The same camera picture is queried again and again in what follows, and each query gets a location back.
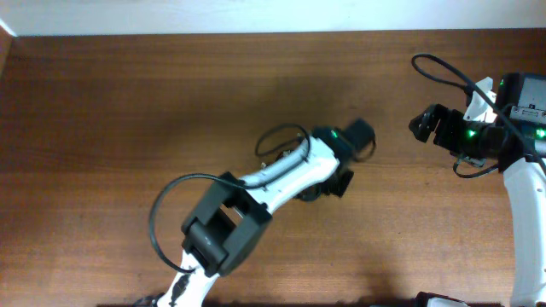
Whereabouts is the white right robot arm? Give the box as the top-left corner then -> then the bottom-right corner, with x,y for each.
409,72 -> 545,306

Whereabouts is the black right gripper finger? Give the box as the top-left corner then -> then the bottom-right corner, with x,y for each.
421,104 -> 448,124
409,111 -> 435,142

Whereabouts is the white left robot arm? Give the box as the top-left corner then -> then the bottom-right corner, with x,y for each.
148,119 -> 376,306

